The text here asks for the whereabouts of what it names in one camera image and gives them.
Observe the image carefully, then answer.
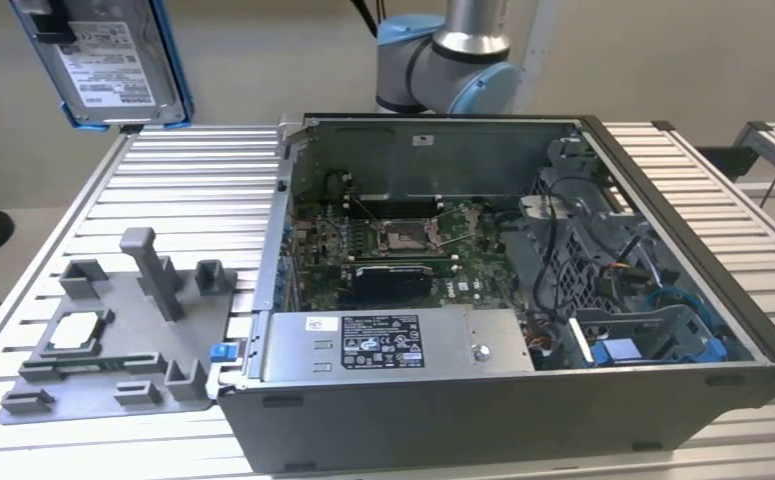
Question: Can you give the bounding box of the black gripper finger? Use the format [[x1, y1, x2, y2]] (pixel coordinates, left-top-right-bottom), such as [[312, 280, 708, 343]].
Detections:
[[28, 0, 76, 46]]

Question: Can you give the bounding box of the hard disk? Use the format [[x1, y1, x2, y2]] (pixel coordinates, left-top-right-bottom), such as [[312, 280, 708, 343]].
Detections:
[[7, 0, 196, 134]]

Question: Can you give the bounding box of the grey metal disk bay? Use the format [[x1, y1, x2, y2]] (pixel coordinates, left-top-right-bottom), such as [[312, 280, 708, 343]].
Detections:
[[498, 164, 719, 362]]

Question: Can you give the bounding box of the locking lever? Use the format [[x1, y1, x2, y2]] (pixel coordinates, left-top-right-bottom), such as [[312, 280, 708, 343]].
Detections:
[[351, 193, 383, 225]]

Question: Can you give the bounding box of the grey parts rack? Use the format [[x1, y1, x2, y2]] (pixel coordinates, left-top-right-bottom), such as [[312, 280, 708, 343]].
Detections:
[[0, 227, 241, 426]]

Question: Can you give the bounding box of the silver CPU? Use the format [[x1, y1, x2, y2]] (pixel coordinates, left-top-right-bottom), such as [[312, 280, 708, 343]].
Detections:
[[48, 312, 109, 354]]

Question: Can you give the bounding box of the CPU socket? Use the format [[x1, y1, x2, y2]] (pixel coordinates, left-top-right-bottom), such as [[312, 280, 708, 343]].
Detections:
[[373, 217, 434, 255]]

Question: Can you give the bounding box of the green motherboard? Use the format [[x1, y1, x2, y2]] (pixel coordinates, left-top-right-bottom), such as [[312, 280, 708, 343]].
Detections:
[[289, 192, 523, 314]]

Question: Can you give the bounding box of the silver power supply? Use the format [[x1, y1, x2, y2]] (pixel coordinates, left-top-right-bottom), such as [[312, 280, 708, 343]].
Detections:
[[256, 307, 538, 385]]

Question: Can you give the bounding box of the black PC case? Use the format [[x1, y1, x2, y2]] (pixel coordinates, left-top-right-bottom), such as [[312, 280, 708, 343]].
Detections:
[[216, 112, 775, 474]]

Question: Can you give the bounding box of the blue plastic bay clip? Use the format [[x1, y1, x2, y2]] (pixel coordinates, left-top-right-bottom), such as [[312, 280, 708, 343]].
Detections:
[[591, 338, 643, 362]]

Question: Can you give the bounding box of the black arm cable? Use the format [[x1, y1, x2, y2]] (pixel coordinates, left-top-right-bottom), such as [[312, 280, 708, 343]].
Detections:
[[349, 0, 389, 37]]

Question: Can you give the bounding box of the white upright post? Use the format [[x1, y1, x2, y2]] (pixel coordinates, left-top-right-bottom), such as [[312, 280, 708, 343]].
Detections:
[[515, 0, 560, 124]]

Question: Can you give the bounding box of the black wire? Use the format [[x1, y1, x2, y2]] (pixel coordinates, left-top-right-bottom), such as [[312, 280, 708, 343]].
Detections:
[[531, 175, 602, 314]]

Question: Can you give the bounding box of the blue wire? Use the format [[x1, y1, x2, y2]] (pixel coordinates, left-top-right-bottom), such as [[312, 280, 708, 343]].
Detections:
[[643, 285, 706, 324]]

